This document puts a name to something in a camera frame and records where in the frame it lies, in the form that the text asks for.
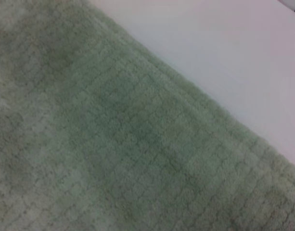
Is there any green ribbed towel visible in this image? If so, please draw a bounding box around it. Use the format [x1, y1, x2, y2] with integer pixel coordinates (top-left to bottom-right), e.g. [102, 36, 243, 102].
[0, 0, 295, 231]

